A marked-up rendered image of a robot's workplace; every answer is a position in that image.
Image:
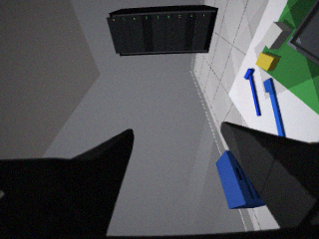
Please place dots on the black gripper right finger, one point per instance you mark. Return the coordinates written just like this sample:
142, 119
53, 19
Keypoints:
284, 171

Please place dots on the green flat mat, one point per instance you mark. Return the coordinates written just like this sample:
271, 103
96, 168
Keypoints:
295, 71

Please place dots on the yellow rectangular block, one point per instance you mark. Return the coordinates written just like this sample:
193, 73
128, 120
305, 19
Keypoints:
267, 62

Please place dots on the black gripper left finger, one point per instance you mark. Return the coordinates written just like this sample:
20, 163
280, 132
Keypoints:
89, 183

